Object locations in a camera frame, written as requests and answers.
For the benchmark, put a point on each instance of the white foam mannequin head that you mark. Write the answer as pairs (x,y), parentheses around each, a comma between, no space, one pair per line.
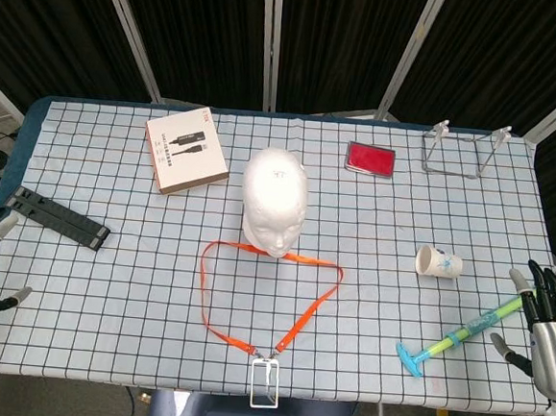
(274,193)

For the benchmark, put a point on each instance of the blue checked tablecloth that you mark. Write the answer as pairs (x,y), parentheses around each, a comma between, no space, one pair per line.
(107,300)

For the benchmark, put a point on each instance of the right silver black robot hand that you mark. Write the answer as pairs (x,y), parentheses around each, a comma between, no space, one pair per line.
(553,355)

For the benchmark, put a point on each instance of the black folding stand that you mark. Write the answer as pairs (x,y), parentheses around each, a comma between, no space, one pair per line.
(60,220)

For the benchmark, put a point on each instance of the green blue toy syringe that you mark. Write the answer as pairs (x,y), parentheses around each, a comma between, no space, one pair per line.
(460,334)

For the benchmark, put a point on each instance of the white paper cup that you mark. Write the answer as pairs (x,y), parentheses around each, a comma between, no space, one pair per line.
(442,265)

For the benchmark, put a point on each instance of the red ink pad tin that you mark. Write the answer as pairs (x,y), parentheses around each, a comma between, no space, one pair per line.
(371,159)

